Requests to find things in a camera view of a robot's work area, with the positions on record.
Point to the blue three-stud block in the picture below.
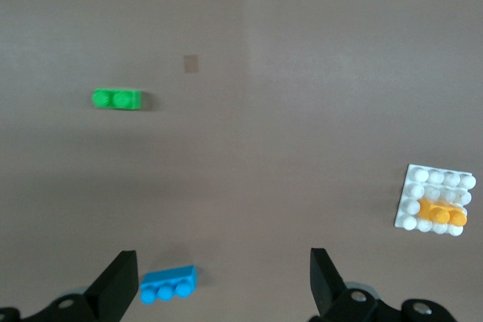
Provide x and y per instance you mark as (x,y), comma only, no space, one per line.
(168,284)

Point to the green two-stud block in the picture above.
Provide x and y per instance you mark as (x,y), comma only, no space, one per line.
(117,99)

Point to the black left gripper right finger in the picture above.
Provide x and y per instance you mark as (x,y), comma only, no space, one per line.
(328,288)

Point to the small translucent tape patch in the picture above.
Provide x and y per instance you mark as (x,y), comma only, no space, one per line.
(191,64)

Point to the yellow two-stud block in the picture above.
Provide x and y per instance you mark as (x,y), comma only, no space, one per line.
(439,213)

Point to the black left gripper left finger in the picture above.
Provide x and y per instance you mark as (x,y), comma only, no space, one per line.
(113,292)

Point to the white studded base plate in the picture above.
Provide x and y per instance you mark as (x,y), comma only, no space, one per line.
(426,180)

